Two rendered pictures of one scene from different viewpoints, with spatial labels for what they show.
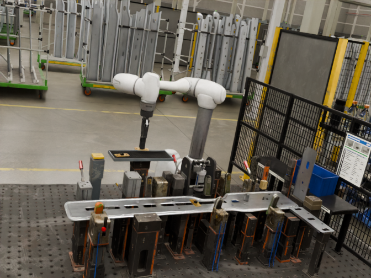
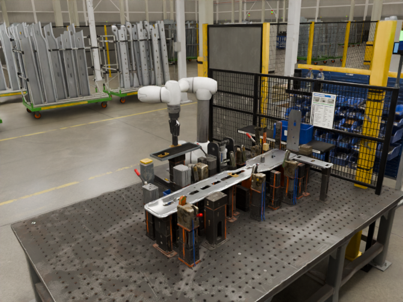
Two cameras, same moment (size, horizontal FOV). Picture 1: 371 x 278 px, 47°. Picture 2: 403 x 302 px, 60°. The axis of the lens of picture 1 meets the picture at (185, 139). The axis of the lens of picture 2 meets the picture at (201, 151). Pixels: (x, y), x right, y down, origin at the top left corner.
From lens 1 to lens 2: 72 cm
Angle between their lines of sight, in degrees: 16
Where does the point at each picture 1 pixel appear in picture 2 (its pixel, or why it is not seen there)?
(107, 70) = (49, 92)
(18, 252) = (114, 260)
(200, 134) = (204, 121)
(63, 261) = (154, 254)
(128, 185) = (182, 176)
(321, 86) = (255, 63)
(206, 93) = (204, 87)
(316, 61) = (246, 45)
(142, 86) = (168, 93)
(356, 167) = (326, 115)
